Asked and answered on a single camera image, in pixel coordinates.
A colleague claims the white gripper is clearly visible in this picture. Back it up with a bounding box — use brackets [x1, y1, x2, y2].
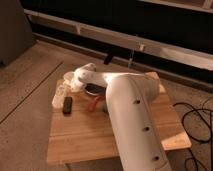
[51, 70, 86, 109]

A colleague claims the black eraser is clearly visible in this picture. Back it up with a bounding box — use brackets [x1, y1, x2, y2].
[62, 97, 72, 115]

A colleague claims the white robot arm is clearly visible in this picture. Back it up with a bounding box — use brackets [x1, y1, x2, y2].
[52, 63, 172, 171]

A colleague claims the dark round bowl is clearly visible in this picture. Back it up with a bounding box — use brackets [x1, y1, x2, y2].
[85, 84, 106, 96]

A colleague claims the black table leg foot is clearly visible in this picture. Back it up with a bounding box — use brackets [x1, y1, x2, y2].
[104, 54, 113, 65]

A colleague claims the dark cabinet at left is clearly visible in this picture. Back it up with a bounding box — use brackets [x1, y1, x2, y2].
[0, 0, 36, 65]

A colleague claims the white shelf rail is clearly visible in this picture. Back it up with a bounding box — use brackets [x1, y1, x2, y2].
[24, 9, 213, 71]

